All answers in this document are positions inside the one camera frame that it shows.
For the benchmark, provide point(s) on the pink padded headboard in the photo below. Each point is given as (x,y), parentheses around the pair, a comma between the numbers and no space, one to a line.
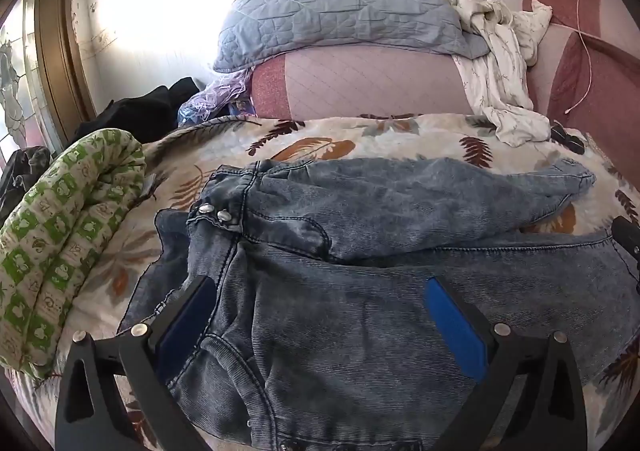
(370,81)

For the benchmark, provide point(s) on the leaf print blanket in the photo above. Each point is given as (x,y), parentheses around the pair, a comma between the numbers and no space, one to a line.
(350,141)

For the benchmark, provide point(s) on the blue denim pants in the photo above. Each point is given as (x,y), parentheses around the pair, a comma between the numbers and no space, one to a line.
(350,321)

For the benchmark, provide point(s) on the black clothing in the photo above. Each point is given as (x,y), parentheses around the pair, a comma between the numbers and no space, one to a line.
(135,113)

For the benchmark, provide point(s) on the wooden door frame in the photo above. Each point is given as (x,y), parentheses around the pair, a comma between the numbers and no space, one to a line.
(60,56)

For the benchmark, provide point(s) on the dark cloth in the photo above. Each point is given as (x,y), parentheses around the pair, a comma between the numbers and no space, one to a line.
(22,171)

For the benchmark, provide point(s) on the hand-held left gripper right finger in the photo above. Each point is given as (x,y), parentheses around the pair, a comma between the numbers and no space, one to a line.
(457,326)

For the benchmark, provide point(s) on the white floral cloth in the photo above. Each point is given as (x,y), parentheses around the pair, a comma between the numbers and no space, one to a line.
(500,66)

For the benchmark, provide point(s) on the black sunglasses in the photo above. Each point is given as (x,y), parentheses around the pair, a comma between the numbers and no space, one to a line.
(567,137)

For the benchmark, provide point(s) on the green patterned rolled quilt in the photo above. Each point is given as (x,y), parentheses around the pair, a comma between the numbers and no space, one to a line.
(65,241)

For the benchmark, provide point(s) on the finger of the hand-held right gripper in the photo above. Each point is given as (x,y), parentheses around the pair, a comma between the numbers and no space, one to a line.
(629,238)

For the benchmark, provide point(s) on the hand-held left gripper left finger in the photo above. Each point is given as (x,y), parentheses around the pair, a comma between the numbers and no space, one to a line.
(184,323)

